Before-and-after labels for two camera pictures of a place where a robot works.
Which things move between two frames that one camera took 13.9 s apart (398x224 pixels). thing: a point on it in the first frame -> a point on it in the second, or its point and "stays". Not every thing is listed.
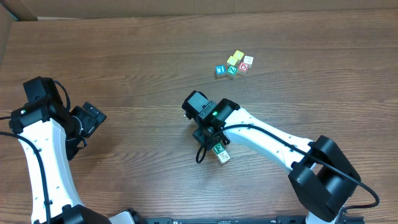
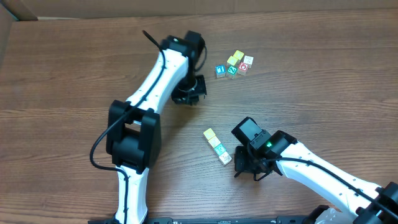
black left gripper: (91, 116) -> (178, 97)
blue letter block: (220, 71) stays
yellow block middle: (232, 60) stays
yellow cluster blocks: (239, 55) stays
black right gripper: (209, 140) -> (242, 164)
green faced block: (219, 148) stays
